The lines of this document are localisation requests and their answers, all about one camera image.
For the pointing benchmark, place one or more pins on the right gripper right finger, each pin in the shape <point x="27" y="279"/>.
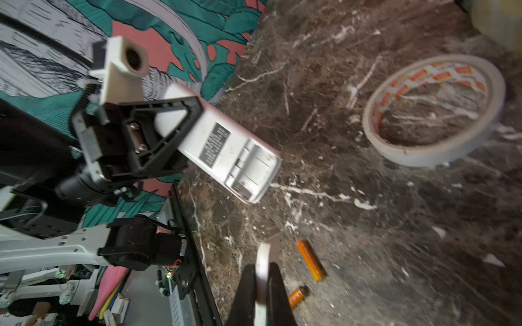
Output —
<point x="279" y="312"/>

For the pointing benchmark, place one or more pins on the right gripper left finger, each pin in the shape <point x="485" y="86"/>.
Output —
<point x="243" y="307"/>

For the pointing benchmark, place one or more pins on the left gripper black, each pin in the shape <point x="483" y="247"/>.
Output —
<point x="120" y="143"/>

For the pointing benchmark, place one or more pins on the orange battery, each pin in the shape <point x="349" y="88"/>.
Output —
<point x="297" y="296"/>
<point x="311" y="260"/>

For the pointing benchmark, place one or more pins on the white battery cover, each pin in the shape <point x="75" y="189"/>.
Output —
<point x="268" y="252"/>

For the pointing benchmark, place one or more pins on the white red remote control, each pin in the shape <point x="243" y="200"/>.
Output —
<point x="233" y="156"/>

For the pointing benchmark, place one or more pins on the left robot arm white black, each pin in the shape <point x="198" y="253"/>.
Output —
<point x="34" y="158"/>

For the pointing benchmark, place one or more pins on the pink object on shelf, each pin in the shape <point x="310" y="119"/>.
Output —
<point x="111" y="278"/>

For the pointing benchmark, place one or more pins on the white tape roll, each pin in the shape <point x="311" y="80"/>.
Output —
<point x="436" y="110"/>

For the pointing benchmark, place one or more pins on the spice jar black lid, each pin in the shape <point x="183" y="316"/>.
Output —
<point x="500" y="20"/>

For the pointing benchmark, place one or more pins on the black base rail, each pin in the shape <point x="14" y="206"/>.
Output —
<point x="191" y="299"/>

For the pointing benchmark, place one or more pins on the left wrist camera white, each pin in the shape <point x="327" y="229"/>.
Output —
<point x="120" y="65"/>

